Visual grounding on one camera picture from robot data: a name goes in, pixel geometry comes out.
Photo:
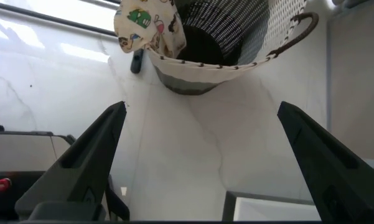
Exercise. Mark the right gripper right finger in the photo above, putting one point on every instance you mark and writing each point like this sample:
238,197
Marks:
330,177

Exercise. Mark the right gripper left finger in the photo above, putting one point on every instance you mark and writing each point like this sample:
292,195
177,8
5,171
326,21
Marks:
67,186

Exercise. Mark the cream printed garment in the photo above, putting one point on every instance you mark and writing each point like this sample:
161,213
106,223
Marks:
149,25

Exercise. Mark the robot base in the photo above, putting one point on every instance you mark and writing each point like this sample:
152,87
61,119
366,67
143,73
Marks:
18,152

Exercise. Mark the black clothes rack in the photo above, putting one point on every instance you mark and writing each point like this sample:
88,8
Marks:
137,60

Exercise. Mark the white laundry basket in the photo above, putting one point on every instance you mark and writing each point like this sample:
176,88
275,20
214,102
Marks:
189,74

